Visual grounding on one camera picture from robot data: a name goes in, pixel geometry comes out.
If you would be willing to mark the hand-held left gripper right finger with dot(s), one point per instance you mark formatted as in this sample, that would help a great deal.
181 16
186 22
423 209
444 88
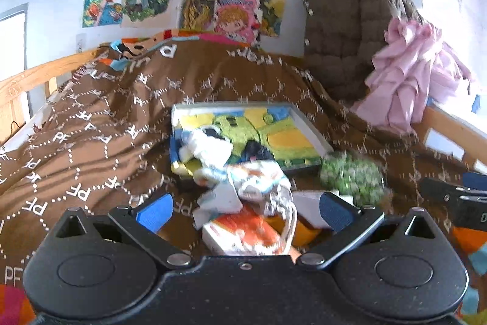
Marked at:
334 214

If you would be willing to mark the shallow tray with colourful picture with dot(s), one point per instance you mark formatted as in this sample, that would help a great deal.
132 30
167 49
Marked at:
266 131

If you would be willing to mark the pink cartoon child wall poster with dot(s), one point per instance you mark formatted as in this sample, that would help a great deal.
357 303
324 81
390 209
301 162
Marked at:
236 20

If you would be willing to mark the orange white packet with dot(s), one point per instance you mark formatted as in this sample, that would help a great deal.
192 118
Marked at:
243 233

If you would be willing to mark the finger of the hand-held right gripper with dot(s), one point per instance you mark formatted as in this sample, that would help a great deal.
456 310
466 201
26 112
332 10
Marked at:
476 181
439 191

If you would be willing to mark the white wall socket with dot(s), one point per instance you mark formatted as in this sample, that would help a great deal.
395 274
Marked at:
81 42

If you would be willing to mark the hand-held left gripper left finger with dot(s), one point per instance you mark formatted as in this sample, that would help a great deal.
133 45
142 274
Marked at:
154 214

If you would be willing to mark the white sock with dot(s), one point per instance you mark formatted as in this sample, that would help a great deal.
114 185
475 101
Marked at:
207 150

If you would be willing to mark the colourful patterned bedsheet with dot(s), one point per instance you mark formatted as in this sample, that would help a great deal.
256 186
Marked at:
473 256

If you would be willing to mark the brown quilted jacket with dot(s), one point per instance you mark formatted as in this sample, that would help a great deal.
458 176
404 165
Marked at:
346 24

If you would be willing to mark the pink shirt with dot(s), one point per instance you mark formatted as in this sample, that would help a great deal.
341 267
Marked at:
414 77

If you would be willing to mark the white cloths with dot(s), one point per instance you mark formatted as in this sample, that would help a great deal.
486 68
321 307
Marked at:
258 180

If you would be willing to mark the white window frame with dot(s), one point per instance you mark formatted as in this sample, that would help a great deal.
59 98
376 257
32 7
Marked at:
13 39

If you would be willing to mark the brown printed blanket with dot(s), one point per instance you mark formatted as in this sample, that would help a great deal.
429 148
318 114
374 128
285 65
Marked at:
114 127

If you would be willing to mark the colourful cartoon pillow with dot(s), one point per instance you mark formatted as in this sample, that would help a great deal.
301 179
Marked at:
144 43

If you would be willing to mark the wooden bed frame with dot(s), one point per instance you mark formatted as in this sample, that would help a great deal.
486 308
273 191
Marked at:
34 75

